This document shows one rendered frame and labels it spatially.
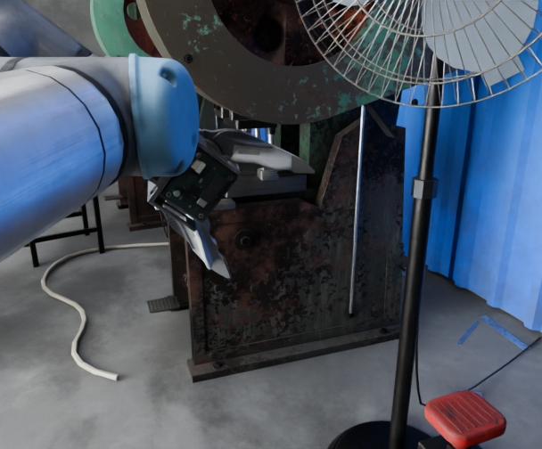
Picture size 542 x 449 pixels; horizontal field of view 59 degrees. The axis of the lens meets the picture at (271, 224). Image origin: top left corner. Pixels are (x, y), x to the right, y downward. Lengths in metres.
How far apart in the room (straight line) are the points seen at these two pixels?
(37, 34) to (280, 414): 1.44
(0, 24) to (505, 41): 0.79
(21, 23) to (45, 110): 0.22
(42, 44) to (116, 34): 2.58
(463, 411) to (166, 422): 1.25
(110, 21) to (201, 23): 1.72
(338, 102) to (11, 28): 1.14
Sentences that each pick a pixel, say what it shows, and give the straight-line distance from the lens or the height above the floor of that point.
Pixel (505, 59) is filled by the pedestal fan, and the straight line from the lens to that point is 0.99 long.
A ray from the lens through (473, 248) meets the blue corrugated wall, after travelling 2.50.
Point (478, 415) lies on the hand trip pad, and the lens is 0.57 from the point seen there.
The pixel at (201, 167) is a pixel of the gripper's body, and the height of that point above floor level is 1.01.
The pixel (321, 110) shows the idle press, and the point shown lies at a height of 0.96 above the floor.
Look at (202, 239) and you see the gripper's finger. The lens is 0.51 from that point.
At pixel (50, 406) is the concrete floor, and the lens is 1.87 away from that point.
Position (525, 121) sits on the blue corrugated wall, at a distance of 2.21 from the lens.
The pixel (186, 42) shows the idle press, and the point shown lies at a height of 1.14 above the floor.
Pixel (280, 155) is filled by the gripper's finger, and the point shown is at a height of 1.01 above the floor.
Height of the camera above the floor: 1.11
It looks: 19 degrees down
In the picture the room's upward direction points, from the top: straight up
